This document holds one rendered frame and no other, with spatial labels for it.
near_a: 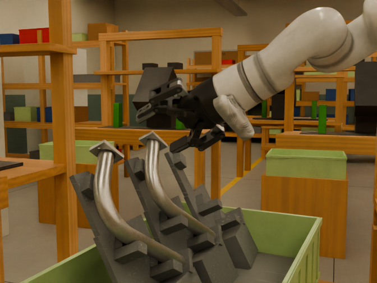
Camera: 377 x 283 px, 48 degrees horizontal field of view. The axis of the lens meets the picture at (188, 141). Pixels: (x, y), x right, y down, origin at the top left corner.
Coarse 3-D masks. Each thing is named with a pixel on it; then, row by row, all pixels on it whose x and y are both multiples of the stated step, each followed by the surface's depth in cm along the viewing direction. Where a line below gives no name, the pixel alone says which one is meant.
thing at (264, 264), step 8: (256, 256) 113; (264, 256) 113; (272, 256) 113; (280, 256) 113; (256, 264) 108; (264, 264) 108; (272, 264) 108; (280, 264) 108; (288, 264) 108; (240, 272) 103; (248, 272) 103; (256, 272) 103; (264, 272) 103; (272, 272) 103; (280, 272) 103; (240, 280) 99; (248, 280) 99; (256, 280) 99; (264, 280) 99; (272, 280) 99; (280, 280) 99
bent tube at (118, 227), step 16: (96, 144) 80; (112, 160) 79; (96, 176) 75; (96, 192) 74; (112, 208) 73; (112, 224) 73; (128, 240) 75; (144, 240) 77; (160, 256) 80; (176, 256) 83
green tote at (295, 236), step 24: (192, 216) 124; (264, 216) 115; (288, 216) 113; (312, 216) 111; (264, 240) 116; (288, 240) 113; (312, 240) 96; (72, 264) 83; (96, 264) 90; (312, 264) 98
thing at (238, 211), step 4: (236, 208) 117; (240, 208) 117; (228, 212) 118; (232, 212) 117; (236, 212) 117; (240, 212) 116; (240, 216) 116; (240, 220) 115; (244, 220) 115; (244, 224) 115
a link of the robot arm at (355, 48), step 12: (372, 0) 56; (372, 12) 56; (348, 24) 63; (360, 24) 61; (372, 24) 56; (348, 36) 59; (360, 36) 61; (372, 36) 58; (348, 48) 60; (360, 48) 60; (372, 48) 59; (312, 60) 61; (324, 60) 60; (336, 60) 60; (348, 60) 61; (360, 60) 61
